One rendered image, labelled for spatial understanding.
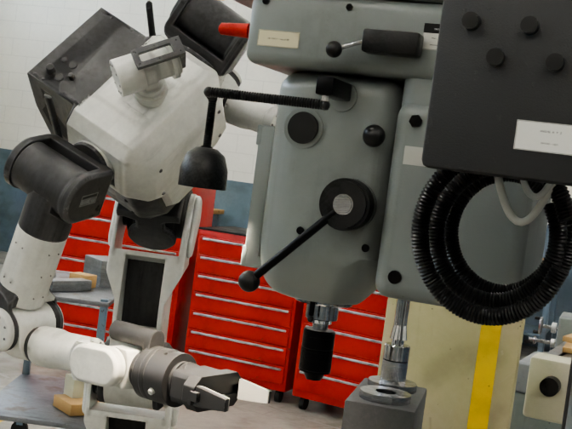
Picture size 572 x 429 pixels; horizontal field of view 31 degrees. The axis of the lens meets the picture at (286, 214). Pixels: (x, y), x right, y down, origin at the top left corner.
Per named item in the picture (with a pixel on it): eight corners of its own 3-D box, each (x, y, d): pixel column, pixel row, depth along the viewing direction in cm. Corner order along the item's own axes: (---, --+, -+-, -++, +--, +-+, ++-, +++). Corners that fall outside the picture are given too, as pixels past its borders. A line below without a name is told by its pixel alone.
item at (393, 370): (378, 377, 194) (382, 346, 193) (403, 380, 194) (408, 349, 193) (380, 382, 189) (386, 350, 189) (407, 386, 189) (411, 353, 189)
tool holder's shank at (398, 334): (387, 341, 193) (396, 282, 192) (405, 344, 193) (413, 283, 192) (390, 345, 189) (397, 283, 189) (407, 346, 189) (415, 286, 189)
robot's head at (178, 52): (128, 66, 183) (127, 43, 176) (175, 51, 185) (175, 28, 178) (141, 96, 181) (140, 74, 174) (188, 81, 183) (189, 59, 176)
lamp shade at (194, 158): (179, 183, 160) (184, 143, 160) (225, 189, 161) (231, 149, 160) (176, 185, 153) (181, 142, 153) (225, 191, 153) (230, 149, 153)
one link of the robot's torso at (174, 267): (97, 396, 230) (127, 186, 232) (176, 407, 229) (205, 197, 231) (82, 405, 215) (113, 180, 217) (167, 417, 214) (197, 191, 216)
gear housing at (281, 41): (240, 60, 144) (249, -12, 144) (300, 81, 167) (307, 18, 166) (483, 84, 133) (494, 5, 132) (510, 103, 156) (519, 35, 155)
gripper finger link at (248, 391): (269, 387, 164) (237, 378, 168) (266, 407, 164) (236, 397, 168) (275, 386, 166) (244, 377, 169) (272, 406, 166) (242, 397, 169)
